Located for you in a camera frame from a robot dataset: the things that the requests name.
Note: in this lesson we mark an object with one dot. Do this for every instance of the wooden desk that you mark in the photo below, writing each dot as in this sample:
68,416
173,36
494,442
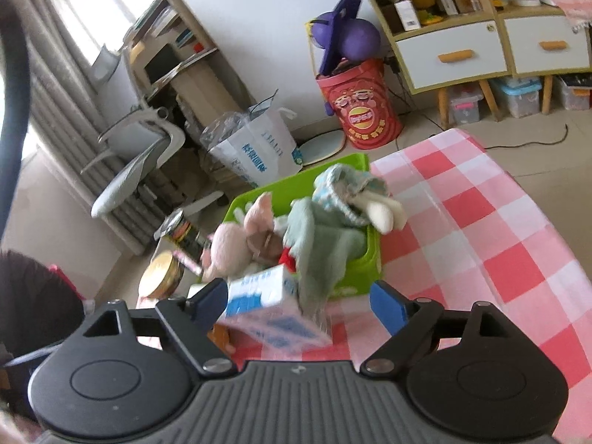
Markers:
203,88

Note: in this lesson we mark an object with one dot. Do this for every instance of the clear storage box pink contents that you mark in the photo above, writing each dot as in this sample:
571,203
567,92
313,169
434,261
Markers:
465,106

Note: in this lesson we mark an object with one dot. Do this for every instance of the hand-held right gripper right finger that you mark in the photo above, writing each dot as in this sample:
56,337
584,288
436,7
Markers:
388,303

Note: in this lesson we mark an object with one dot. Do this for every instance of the black monitor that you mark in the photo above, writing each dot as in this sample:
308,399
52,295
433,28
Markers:
162,62

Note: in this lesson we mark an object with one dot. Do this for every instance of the black and yellow drink can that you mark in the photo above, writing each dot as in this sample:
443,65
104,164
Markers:
182,233

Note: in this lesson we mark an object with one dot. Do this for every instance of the small white box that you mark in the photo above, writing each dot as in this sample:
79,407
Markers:
407,14

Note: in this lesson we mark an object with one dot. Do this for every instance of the green plastic box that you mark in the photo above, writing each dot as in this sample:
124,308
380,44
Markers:
356,263

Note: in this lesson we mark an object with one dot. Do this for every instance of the white round board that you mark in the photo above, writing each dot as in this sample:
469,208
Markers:
321,145

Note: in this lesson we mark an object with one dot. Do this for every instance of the rabbit doll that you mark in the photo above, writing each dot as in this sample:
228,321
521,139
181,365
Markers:
342,185

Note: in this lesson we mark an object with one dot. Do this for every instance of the pink plush bunny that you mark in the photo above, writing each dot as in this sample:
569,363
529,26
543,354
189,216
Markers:
231,249

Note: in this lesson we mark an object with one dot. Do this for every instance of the green towel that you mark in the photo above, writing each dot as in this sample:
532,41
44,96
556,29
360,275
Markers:
319,249

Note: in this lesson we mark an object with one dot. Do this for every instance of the grey curtain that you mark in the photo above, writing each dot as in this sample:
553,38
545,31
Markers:
60,92

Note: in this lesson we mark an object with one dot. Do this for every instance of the white and red plush toy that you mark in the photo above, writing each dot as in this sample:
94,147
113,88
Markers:
287,256

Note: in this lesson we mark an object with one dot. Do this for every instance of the yellow toy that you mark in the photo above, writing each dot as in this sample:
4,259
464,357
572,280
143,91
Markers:
423,0

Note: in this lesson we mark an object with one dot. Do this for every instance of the tall wooden cabinet white drawer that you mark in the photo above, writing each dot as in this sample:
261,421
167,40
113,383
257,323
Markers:
416,55

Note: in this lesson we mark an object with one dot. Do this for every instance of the glass jar with gold lid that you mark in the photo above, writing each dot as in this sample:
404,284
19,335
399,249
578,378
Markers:
159,273

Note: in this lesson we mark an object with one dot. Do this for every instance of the red snack bucket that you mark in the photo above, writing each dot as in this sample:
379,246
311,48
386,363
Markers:
363,111

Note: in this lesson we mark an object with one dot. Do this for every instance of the pink checked tablecloth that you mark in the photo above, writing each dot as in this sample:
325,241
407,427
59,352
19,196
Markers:
485,222

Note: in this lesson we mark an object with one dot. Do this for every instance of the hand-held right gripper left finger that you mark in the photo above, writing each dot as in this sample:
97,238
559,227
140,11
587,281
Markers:
210,298

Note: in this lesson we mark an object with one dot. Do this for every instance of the low wooden cabinet white drawer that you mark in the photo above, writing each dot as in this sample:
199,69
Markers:
522,60

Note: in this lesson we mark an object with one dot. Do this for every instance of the purple bounce ball toy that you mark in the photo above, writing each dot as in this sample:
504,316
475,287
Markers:
356,39

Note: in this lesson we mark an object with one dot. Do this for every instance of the person's dark clothing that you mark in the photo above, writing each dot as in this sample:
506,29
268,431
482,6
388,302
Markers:
32,310

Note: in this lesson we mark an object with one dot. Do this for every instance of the grey office chair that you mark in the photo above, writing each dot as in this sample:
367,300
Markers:
125,180

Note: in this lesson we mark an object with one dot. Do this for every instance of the clear storage box blue lid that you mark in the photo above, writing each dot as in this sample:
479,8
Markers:
515,99

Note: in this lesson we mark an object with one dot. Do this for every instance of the blue and white milk carton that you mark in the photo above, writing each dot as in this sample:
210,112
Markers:
273,305

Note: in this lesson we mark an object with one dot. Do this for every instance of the white shopping bag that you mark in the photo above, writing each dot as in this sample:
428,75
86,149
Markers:
259,148

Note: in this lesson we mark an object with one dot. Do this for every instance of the pink cloth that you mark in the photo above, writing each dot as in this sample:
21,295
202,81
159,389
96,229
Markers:
573,4

